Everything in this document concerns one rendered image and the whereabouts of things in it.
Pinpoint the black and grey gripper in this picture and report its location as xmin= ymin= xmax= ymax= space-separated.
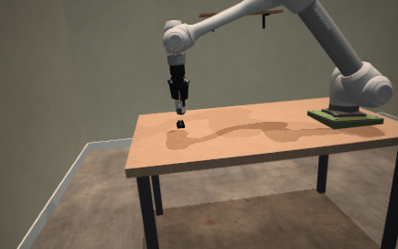
xmin=167 ymin=64 xmax=189 ymax=114

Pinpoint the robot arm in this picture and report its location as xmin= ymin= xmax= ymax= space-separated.
xmin=163 ymin=0 xmax=393 ymax=117

